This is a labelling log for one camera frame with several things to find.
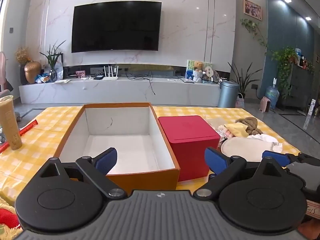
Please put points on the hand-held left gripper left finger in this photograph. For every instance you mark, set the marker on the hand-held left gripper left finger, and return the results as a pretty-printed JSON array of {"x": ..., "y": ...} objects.
[{"x": 107, "y": 160}]

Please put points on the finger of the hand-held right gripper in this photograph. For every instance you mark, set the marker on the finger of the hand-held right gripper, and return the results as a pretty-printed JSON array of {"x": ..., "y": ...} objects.
[{"x": 275, "y": 155}]

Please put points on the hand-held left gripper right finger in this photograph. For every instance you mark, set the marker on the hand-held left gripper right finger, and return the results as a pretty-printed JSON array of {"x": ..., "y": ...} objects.
[{"x": 215, "y": 161}]

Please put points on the orange cardboard box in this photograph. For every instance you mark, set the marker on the orange cardboard box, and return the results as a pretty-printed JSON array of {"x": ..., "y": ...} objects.
[{"x": 125, "y": 140}]

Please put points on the beige oval pad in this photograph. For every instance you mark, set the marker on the beige oval pad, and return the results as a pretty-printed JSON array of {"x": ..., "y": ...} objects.
[{"x": 240, "y": 148}]

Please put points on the brown plush towel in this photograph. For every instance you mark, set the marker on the brown plush towel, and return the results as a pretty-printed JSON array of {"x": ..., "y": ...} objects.
[{"x": 251, "y": 125}]

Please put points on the cream towel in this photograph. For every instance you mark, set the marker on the cream towel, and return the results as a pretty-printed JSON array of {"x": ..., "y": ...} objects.
[{"x": 216, "y": 122}]

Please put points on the yellow cleaning cloth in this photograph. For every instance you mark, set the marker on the yellow cleaning cloth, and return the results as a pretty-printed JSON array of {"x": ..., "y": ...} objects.
[{"x": 237, "y": 129}]

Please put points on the red square box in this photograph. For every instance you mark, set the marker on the red square box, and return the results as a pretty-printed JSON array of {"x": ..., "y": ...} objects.
[{"x": 187, "y": 140}]

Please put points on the pink small heater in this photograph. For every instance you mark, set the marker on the pink small heater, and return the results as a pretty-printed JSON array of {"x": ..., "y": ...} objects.
[{"x": 265, "y": 104}]

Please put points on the blue water jug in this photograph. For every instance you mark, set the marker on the blue water jug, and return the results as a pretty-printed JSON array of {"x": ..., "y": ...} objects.
[{"x": 272, "y": 95}]

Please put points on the yellow checkered tablecloth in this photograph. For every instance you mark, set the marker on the yellow checkered tablecloth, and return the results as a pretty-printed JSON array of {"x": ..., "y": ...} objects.
[{"x": 50, "y": 135}]

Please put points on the woven basket bag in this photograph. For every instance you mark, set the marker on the woven basket bag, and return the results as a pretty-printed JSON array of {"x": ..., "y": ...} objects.
[{"x": 240, "y": 102}]

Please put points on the grey metal trash can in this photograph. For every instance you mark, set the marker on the grey metal trash can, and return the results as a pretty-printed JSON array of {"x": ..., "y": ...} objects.
[{"x": 228, "y": 95}]

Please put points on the white marble television console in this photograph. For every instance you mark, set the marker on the white marble television console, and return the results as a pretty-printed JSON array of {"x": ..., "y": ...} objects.
[{"x": 112, "y": 91}]

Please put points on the dark grey cabinet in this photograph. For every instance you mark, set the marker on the dark grey cabinet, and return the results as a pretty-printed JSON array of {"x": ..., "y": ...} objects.
[{"x": 301, "y": 87}]

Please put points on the long leaf floor plant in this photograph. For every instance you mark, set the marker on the long leaf floor plant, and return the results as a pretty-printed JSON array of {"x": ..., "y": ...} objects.
[{"x": 243, "y": 80}]

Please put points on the white router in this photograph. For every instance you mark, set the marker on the white router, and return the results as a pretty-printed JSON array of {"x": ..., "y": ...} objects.
[{"x": 110, "y": 78}]

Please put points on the round patterned fan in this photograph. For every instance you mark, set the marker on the round patterned fan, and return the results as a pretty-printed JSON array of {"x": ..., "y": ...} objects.
[{"x": 216, "y": 76}]

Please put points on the red paper strip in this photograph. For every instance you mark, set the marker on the red paper strip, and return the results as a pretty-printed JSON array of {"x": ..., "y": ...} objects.
[{"x": 28, "y": 127}]

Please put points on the white tablet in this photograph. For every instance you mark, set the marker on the white tablet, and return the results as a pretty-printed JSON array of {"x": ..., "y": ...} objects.
[{"x": 187, "y": 80}]

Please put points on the round paper fan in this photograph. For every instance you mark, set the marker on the round paper fan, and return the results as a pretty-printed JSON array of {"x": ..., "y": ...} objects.
[{"x": 208, "y": 72}]

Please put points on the pink photo card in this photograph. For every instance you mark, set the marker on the pink photo card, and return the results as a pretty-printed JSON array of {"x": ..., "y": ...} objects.
[{"x": 80, "y": 74}]

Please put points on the white papers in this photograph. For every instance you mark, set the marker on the white papers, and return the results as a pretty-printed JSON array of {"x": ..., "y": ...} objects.
[{"x": 62, "y": 81}]

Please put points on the green pothos plant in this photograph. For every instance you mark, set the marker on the green pothos plant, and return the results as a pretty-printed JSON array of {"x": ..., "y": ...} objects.
[{"x": 285, "y": 62}]

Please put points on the brown teddy bear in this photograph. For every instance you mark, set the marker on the brown teddy bear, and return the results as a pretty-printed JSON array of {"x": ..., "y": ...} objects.
[{"x": 198, "y": 67}]

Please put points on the green photo board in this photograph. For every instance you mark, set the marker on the green photo board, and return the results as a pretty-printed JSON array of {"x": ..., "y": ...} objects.
[{"x": 190, "y": 66}]

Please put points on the row of small bottles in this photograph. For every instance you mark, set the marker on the row of small bottles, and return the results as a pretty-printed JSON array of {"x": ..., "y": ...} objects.
[{"x": 302, "y": 60}]

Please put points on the white blue bag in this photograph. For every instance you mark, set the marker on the white blue bag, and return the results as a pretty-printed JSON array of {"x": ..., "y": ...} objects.
[{"x": 58, "y": 71}]

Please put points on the milk tea plastic cup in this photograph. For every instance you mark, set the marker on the milk tea plastic cup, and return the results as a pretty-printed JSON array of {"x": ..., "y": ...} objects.
[{"x": 10, "y": 125}]

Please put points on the blue snack bags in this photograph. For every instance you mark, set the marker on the blue snack bags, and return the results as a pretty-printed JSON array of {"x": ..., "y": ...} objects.
[{"x": 42, "y": 78}]

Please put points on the yellow shaggy blanket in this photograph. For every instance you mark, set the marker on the yellow shaggy blanket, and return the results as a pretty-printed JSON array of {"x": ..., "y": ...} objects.
[{"x": 7, "y": 217}]

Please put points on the green plant in glass vase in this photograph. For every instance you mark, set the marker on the green plant in glass vase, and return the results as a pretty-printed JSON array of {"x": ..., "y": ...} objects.
[{"x": 53, "y": 57}]

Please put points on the gold acorn jar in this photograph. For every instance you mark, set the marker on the gold acorn jar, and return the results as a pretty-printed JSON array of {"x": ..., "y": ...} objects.
[{"x": 32, "y": 71}]

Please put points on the hanging vine plant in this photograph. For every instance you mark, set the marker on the hanging vine plant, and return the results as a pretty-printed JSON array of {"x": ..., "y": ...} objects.
[{"x": 253, "y": 28}]

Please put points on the dried flower bouquet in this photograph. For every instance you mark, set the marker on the dried flower bouquet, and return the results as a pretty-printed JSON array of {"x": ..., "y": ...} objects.
[{"x": 23, "y": 55}]

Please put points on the pink chair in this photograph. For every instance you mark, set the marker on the pink chair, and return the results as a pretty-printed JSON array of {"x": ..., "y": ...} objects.
[{"x": 3, "y": 67}]

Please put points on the black wall television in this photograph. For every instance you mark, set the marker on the black wall television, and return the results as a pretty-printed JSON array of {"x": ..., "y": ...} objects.
[{"x": 116, "y": 27}]

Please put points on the framed wall picture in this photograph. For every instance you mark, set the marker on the framed wall picture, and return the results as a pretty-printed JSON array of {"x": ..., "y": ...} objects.
[{"x": 253, "y": 10}]

